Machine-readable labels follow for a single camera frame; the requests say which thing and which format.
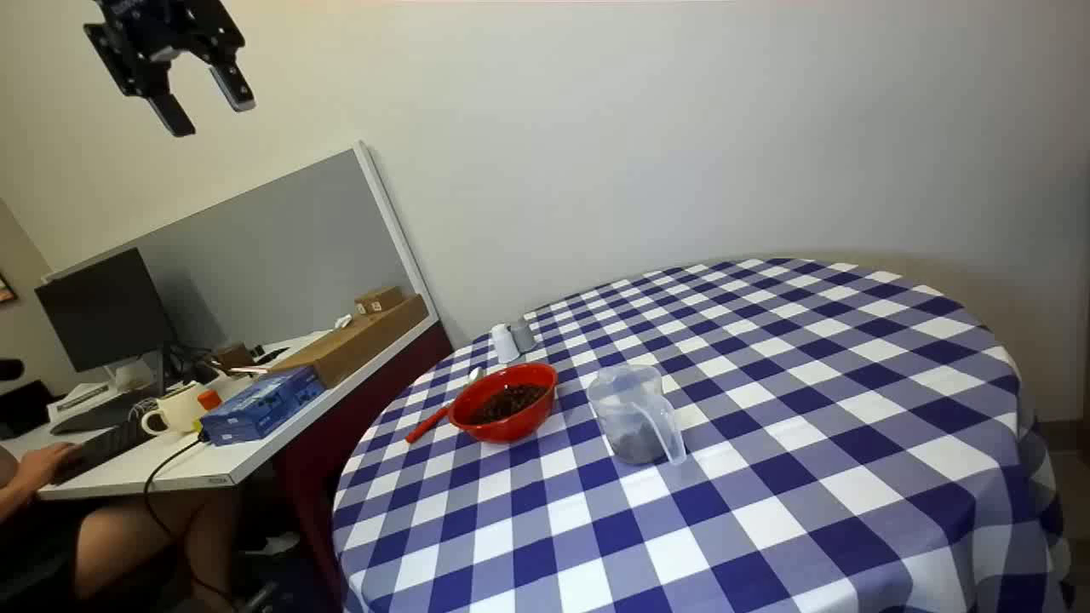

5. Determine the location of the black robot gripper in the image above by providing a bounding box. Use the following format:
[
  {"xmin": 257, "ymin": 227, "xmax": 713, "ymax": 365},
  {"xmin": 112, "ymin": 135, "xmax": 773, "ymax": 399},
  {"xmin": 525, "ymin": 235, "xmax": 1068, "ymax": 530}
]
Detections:
[{"xmin": 86, "ymin": 0, "xmax": 257, "ymax": 135}]

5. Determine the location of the red handled spoon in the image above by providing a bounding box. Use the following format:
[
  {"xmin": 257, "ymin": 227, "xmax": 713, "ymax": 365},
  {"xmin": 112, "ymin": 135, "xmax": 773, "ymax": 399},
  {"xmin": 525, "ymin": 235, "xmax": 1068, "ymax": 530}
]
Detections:
[{"xmin": 406, "ymin": 366, "xmax": 484, "ymax": 447}]

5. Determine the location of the red bowl with coffee beans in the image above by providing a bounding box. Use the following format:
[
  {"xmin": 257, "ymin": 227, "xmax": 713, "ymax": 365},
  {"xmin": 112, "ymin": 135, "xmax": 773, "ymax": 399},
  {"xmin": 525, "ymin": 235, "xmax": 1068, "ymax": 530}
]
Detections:
[{"xmin": 448, "ymin": 362, "xmax": 559, "ymax": 443}]

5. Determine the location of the clear plastic measuring jug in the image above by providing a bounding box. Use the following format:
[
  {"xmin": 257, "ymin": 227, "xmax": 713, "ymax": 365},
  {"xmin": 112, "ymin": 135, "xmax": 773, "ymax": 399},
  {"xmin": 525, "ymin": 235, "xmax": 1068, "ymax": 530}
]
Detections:
[{"xmin": 588, "ymin": 365, "xmax": 689, "ymax": 466}]

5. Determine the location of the person's hand at keyboard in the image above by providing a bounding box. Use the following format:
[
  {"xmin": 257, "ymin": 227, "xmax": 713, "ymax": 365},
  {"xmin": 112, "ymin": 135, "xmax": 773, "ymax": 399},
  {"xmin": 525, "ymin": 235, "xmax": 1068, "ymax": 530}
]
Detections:
[{"xmin": 14, "ymin": 443, "xmax": 73, "ymax": 491}]

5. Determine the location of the grey desk partition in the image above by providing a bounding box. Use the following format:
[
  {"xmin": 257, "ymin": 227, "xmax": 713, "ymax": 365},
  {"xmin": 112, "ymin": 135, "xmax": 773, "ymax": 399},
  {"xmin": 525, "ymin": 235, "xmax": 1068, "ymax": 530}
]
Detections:
[{"xmin": 40, "ymin": 142, "xmax": 426, "ymax": 349}]

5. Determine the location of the black computer monitor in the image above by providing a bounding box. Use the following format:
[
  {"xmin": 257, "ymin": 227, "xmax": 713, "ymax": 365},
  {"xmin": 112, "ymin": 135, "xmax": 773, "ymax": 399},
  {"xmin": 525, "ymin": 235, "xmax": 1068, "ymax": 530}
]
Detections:
[{"xmin": 35, "ymin": 248, "xmax": 175, "ymax": 370}]

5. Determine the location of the long cardboard box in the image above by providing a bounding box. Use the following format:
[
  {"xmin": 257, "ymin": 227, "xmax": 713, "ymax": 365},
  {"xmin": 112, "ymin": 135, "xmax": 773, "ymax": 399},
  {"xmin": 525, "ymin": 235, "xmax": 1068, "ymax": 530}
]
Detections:
[{"xmin": 274, "ymin": 285, "xmax": 430, "ymax": 388}]

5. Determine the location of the white mug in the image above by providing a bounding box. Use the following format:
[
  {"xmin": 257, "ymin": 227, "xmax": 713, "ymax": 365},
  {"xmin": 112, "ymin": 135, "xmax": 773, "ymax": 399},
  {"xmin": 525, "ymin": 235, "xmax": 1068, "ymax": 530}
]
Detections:
[{"xmin": 140, "ymin": 388, "xmax": 205, "ymax": 437}]

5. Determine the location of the blue box on desk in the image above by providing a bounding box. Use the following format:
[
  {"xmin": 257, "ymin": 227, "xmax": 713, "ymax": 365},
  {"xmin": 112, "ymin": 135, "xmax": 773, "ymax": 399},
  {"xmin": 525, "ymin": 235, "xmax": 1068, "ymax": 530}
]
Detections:
[{"xmin": 202, "ymin": 366, "xmax": 325, "ymax": 447}]

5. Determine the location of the black keyboard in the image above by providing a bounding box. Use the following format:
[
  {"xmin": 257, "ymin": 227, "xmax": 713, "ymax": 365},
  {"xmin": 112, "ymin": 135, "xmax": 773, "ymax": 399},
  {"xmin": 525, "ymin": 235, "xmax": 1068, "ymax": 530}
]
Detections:
[{"xmin": 53, "ymin": 421, "xmax": 149, "ymax": 483}]

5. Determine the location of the white office desk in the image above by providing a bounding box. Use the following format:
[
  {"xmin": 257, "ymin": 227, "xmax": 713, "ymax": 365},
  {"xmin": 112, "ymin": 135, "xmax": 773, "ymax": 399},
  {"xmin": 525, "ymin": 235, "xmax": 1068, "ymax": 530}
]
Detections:
[{"xmin": 0, "ymin": 310, "xmax": 444, "ymax": 504}]

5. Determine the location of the small white bottle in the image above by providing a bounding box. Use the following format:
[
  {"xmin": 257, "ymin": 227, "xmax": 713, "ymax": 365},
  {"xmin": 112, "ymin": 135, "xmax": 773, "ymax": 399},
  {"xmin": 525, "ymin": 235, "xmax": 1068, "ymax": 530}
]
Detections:
[{"xmin": 492, "ymin": 323, "xmax": 518, "ymax": 365}]

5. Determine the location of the small dark object on table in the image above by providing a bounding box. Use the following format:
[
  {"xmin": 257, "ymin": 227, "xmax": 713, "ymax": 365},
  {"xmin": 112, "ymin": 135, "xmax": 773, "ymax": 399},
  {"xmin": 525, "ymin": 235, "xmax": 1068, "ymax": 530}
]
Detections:
[{"xmin": 512, "ymin": 323, "xmax": 539, "ymax": 355}]

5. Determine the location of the blue white checkered tablecloth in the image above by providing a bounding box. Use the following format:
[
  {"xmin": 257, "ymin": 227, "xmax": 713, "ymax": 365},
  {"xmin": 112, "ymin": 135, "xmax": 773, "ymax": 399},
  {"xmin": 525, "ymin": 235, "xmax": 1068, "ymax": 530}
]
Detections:
[{"xmin": 333, "ymin": 257, "xmax": 1068, "ymax": 613}]

